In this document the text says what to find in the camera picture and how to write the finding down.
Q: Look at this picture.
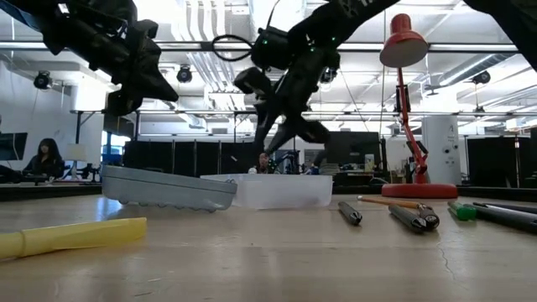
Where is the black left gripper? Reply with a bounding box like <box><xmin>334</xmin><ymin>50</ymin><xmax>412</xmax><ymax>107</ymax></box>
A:
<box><xmin>90</xmin><ymin>19</ymin><xmax>180</xmax><ymax>117</ymax></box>

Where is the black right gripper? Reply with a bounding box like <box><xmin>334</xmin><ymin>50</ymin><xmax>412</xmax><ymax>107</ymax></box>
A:
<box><xmin>253</xmin><ymin>44</ymin><xmax>341</xmax><ymax>156</ymax></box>

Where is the grey plastic box lid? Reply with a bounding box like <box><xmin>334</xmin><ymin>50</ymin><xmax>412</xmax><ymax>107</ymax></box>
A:
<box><xmin>100</xmin><ymin>164</ymin><xmax>238</xmax><ymax>213</ymax></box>

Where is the orange wooden pencil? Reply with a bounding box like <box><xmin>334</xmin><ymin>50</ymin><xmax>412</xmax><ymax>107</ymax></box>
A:
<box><xmin>356</xmin><ymin>195</ymin><xmax>422</xmax><ymax>210</ymax></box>

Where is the dark purple pen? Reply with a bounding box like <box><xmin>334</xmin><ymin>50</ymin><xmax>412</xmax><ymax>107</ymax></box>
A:
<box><xmin>417</xmin><ymin>202</ymin><xmax>441</xmax><ymax>231</ymax></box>

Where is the translucent plastic supply box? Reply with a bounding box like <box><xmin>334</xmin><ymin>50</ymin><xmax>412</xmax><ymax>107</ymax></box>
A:
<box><xmin>200</xmin><ymin>173</ymin><xmax>334</xmax><ymax>210</ymax></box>

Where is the person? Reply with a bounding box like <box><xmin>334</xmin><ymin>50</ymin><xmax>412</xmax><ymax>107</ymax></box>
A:
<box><xmin>23</xmin><ymin>138</ymin><xmax>66</xmax><ymax>180</ymax></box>
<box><xmin>248</xmin><ymin>152</ymin><xmax>274</xmax><ymax>175</ymax></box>

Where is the grey horizontal overhead beam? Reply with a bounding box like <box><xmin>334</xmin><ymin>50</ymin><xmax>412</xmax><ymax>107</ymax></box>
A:
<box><xmin>0</xmin><ymin>40</ymin><xmax>522</xmax><ymax>54</ymax></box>

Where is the black computer monitor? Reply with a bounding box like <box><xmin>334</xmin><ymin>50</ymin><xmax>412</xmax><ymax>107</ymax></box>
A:
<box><xmin>325</xmin><ymin>131</ymin><xmax>382</xmax><ymax>167</ymax></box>

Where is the black partition screen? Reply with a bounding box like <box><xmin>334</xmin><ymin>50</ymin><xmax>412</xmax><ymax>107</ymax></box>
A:
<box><xmin>123</xmin><ymin>140</ymin><xmax>257</xmax><ymax>177</ymax></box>
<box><xmin>466</xmin><ymin>136</ymin><xmax>533</xmax><ymax>189</ymax></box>

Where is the white shade table lamp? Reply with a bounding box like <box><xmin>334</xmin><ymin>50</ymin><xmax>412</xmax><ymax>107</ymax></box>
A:
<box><xmin>63</xmin><ymin>143</ymin><xmax>89</xmax><ymax>180</ymax></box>

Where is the black pen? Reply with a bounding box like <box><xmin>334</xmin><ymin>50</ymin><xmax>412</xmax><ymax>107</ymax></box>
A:
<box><xmin>337</xmin><ymin>200</ymin><xmax>363</xmax><ymax>227</ymax></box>
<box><xmin>388</xmin><ymin>203</ymin><xmax>427</xmax><ymax>234</ymax></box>
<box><xmin>472</xmin><ymin>201</ymin><xmax>537</xmax><ymax>215</ymax></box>

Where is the red desk lamp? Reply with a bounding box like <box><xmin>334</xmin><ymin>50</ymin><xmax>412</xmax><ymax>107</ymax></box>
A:
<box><xmin>379</xmin><ymin>13</ymin><xmax>459</xmax><ymax>199</ymax></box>

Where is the yellow highlighter marker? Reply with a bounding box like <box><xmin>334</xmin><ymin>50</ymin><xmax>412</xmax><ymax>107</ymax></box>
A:
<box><xmin>0</xmin><ymin>216</ymin><xmax>149</xmax><ymax>260</ymax></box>

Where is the white round pillar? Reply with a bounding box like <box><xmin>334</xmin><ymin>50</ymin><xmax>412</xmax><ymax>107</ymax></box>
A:
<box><xmin>421</xmin><ymin>115</ymin><xmax>462</xmax><ymax>185</ymax></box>

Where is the green marker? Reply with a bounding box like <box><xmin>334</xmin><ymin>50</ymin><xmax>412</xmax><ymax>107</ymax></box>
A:
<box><xmin>446</xmin><ymin>200</ymin><xmax>478</xmax><ymax>222</ymax></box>

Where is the dark grey pen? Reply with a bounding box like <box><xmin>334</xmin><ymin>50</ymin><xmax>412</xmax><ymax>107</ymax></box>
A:
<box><xmin>464</xmin><ymin>204</ymin><xmax>537</xmax><ymax>234</ymax></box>

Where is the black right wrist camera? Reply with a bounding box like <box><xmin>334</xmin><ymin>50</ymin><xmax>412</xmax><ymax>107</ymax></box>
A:
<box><xmin>233</xmin><ymin>66</ymin><xmax>273</xmax><ymax>96</ymax></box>

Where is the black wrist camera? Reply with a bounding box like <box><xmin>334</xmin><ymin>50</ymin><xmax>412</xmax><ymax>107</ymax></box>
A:
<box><xmin>233</xmin><ymin>66</ymin><xmax>273</xmax><ymax>96</ymax></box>
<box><xmin>124</xmin><ymin>18</ymin><xmax>160</xmax><ymax>48</ymax></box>

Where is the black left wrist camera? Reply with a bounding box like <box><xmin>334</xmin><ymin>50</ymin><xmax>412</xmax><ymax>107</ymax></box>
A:
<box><xmin>124</xmin><ymin>18</ymin><xmax>160</xmax><ymax>48</ymax></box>

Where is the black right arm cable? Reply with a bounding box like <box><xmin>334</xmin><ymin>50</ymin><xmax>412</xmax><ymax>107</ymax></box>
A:
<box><xmin>211</xmin><ymin>0</ymin><xmax>282</xmax><ymax>63</ymax></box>

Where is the black wall monitor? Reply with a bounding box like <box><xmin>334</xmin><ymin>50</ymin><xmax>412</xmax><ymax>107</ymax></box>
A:
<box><xmin>0</xmin><ymin>132</ymin><xmax>29</xmax><ymax>162</ymax></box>

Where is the black aluminium table frame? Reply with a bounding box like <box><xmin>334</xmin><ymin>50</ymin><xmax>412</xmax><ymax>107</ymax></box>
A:
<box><xmin>0</xmin><ymin>183</ymin><xmax>537</xmax><ymax>203</ymax></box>

